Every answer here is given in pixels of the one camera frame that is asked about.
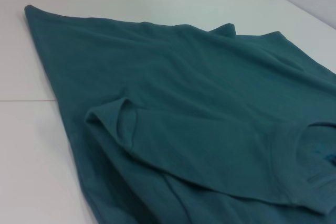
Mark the teal T-shirt with FREE print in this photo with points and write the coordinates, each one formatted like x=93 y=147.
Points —
x=183 y=90

